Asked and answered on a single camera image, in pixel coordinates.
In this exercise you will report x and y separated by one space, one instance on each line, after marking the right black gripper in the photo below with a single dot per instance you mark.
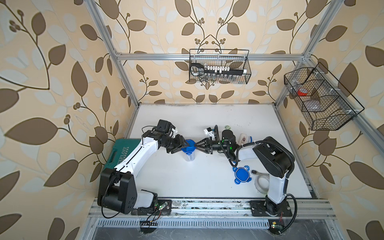
206 143

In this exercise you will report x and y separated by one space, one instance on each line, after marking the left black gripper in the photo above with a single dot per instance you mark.
179 139

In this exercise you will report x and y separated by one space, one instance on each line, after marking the blue lid of cup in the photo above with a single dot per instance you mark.
242 174
190 148

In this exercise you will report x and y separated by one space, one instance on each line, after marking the clear toiletry cup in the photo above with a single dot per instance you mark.
189 156

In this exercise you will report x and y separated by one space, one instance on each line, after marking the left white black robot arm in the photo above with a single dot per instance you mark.
118 191

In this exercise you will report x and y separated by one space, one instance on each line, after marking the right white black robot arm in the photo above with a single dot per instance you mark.
276 159

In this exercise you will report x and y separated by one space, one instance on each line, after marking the green plastic tool case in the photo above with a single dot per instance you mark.
121 149

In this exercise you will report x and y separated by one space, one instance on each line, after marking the clear tape roll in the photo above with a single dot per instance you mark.
262 182

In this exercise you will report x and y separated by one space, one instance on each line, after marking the red item in basket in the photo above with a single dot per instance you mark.
302 92

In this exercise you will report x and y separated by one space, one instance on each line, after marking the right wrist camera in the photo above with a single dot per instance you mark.
210 133

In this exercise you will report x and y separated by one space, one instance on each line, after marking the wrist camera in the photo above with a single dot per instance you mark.
210 133
166 128

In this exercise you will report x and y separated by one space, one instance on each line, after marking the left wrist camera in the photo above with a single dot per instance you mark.
166 128

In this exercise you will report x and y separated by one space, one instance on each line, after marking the black handled scissors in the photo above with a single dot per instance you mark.
198 70

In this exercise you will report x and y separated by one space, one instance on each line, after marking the white black socket rail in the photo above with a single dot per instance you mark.
226 71

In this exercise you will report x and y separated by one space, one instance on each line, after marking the back black wire basket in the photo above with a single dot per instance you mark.
223 66

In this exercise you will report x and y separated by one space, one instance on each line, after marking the black wire basket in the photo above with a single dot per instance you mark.
223 66
330 103

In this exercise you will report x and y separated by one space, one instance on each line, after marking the aluminium front rail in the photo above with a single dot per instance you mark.
308 209

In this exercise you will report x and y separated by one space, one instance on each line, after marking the right black wire basket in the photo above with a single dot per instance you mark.
330 103

